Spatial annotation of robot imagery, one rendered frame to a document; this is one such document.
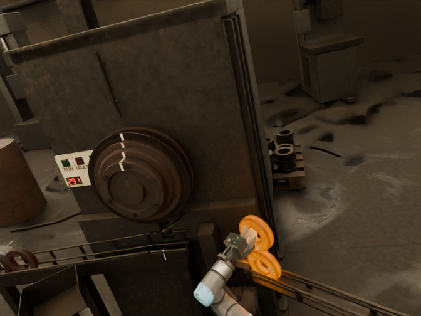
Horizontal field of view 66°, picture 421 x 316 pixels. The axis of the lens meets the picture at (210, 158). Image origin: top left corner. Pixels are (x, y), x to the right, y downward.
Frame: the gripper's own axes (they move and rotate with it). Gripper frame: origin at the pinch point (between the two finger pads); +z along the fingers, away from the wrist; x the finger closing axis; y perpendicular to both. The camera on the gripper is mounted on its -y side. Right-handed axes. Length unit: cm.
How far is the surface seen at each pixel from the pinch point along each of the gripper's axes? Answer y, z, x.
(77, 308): -12, -67, 65
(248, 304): -34.3, -18.4, 4.5
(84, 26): 65, 130, 307
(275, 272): -15.5, -6.8, -8.9
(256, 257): -12.0, -5.7, 0.0
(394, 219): -121, 114, -10
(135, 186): 31, -18, 38
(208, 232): -7.2, -6.4, 26.0
